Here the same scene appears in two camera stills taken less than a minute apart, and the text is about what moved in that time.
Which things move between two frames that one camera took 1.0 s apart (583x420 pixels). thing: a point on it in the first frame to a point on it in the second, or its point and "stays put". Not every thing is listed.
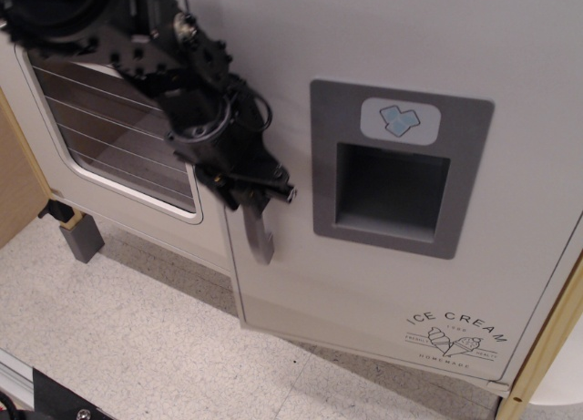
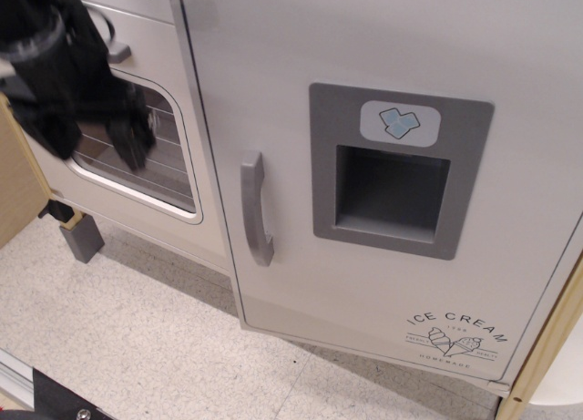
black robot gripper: [229, 144] to [61, 77]
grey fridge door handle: [260, 238] stays put
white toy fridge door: [433, 134] stays put
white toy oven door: [98, 137] stays put
